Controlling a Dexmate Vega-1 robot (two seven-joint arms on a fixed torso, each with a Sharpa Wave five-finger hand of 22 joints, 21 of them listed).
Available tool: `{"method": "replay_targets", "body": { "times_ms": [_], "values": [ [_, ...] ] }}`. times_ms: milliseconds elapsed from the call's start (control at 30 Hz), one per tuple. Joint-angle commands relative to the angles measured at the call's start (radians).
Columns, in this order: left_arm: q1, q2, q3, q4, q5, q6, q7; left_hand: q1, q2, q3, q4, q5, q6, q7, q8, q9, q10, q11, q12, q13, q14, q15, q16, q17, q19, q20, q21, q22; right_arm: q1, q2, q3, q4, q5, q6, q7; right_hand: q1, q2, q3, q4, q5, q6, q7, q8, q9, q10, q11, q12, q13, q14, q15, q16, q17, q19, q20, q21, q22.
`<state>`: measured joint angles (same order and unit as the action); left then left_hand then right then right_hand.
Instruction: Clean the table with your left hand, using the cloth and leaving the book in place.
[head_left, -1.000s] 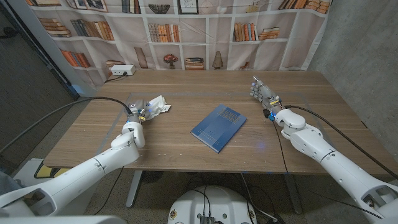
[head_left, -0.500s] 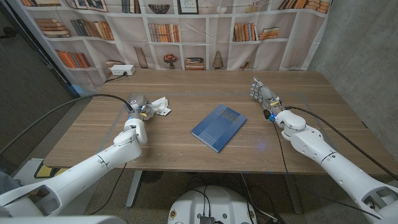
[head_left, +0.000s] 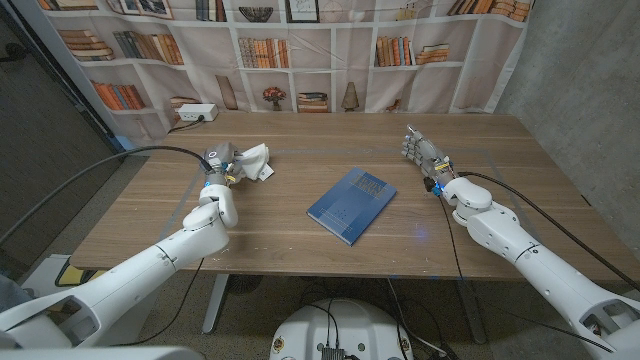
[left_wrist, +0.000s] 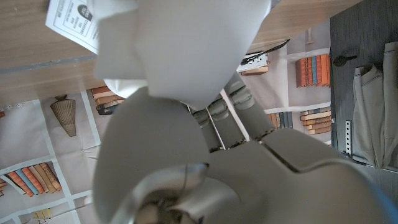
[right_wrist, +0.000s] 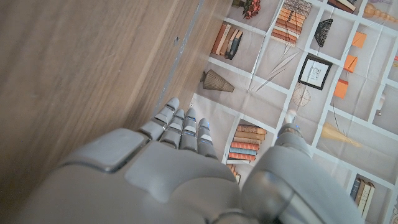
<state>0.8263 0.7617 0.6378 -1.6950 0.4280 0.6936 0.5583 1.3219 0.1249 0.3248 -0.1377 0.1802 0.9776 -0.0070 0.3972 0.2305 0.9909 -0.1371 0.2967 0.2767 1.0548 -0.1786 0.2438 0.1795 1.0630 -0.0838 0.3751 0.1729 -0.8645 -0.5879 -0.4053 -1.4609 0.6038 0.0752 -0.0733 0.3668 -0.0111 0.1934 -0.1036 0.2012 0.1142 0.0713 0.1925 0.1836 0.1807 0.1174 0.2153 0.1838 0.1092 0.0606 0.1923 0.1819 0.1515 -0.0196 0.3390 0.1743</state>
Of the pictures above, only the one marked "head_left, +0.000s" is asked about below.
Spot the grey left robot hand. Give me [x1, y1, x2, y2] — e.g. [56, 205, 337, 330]
[202, 141, 247, 185]

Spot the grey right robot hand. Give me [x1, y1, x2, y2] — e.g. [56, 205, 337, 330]
[401, 124, 457, 186]

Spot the white cloth with label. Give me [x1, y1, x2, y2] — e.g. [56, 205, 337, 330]
[233, 142, 276, 183]

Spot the blue hardcover book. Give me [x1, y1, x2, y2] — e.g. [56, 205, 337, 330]
[305, 166, 399, 248]

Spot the white power strip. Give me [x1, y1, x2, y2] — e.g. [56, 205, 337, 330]
[176, 102, 220, 123]

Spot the printed bookshelf backdrop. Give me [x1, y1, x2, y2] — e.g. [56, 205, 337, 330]
[37, 0, 534, 147]

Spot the white table leg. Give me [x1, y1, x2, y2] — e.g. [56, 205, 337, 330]
[201, 273, 231, 335]

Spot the dark table leg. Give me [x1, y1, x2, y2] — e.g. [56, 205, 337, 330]
[455, 278, 489, 346]

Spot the dark perforated panel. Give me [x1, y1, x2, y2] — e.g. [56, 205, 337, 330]
[0, 3, 127, 269]

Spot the yellow and black floor marker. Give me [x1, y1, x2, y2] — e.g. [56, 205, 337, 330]
[53, 256, 109, 289]

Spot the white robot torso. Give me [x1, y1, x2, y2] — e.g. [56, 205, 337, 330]
[268, 297, 416, 360]

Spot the black power strip cable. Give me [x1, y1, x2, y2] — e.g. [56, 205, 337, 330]
[166, 115, 207, 136]

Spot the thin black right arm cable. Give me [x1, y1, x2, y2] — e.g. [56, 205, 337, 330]
[435, 191, 615, 354]

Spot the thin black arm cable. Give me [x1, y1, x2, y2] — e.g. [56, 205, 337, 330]
[113, 256, 207, 348]
[435, 191, 615, 354]

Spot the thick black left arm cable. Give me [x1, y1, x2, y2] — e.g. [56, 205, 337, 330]
[0, 144, 214, 247]

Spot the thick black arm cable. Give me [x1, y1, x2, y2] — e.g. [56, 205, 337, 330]
[0, 144, 214, 247]
[457, 170, 640, 294]

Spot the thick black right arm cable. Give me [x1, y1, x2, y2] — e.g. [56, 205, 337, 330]
[457, 170, 640, 294]

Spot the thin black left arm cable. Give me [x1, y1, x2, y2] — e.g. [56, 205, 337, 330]
[113, 256, 207, 348]

